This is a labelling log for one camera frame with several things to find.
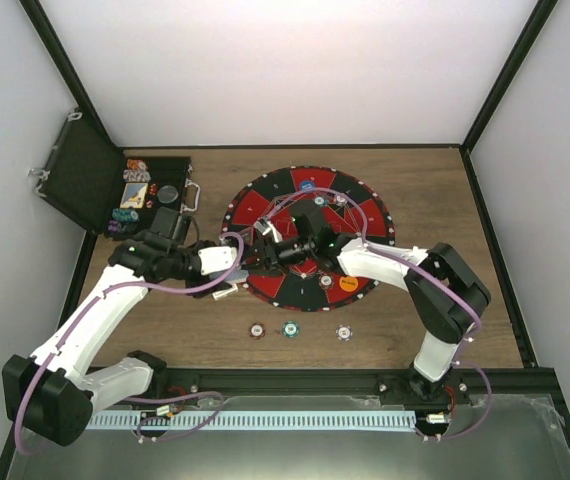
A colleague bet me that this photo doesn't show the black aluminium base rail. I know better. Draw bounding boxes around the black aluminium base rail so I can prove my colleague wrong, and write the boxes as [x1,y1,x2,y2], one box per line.
[161,367,563,408]

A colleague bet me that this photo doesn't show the purple white chip stack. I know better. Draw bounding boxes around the purple white chip stack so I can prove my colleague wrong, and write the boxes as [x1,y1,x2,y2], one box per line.
[335,325,353,341]

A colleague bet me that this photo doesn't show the blue green chip stack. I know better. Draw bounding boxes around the blue green chip stack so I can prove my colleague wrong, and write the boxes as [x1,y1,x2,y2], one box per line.
[282,321,300,338]

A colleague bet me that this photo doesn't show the purple white chips seat four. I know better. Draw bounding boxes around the purple white chips seat four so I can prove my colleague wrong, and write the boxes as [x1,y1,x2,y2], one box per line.
[254,219,271,236]

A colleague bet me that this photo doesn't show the blue small blind button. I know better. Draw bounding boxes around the blue small blind button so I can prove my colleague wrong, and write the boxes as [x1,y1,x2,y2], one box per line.
[299,180,316,191]

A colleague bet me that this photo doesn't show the round red black poker mat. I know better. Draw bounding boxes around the round red black poker mat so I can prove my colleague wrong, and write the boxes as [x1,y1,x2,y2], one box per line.
[222,166,395,312]

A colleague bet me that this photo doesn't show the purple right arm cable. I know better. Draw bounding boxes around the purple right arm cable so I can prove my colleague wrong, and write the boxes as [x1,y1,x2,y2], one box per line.
[264,187,492,442]

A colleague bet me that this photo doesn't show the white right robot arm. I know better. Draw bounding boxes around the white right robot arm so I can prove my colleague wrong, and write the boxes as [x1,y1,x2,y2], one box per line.
[242,200,491,403]

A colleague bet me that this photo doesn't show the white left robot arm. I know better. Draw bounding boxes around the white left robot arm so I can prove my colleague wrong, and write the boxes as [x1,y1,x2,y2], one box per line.
[2,208,244,455]

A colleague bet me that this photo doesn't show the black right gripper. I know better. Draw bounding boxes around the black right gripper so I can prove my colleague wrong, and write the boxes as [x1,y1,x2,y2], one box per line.
[241,235,317,277]

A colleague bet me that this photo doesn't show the green chips inside case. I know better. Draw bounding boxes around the green chips inside case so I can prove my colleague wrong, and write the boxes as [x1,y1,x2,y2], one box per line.
[105,208,140,236]

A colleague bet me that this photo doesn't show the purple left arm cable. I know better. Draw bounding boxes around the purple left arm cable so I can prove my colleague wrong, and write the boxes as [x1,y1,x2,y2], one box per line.
[13,232,245,456]

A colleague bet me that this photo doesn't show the black poker chip case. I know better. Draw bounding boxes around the black poker chip case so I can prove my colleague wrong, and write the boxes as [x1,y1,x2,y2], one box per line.
[29,109,193,240]

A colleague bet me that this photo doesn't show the round dealer button in case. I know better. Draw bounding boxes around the round dealer button in case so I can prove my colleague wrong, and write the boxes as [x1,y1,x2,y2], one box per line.
[157,185,179,204]

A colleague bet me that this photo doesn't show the card pack inside case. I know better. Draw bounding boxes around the card pack inside case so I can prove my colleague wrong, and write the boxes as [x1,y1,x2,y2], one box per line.
[119,182,148,209]

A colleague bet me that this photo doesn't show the orange black chip stack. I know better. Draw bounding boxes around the orange black chip stack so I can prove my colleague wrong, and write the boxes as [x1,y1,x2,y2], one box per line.
[249,323,266,339]

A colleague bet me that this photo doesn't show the light blue slotted cable duct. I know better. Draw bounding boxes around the light blue slotted cable duct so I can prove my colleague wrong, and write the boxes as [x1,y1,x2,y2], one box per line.
[87,410,416,432]

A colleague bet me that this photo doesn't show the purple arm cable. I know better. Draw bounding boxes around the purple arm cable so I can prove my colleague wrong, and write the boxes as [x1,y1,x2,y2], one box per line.
[13,232,245,456]
[264,187,492,442]

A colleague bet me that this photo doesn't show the orange big blind button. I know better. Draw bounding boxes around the orange big blind button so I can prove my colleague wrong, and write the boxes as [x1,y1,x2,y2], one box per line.
[338,276,359,293]

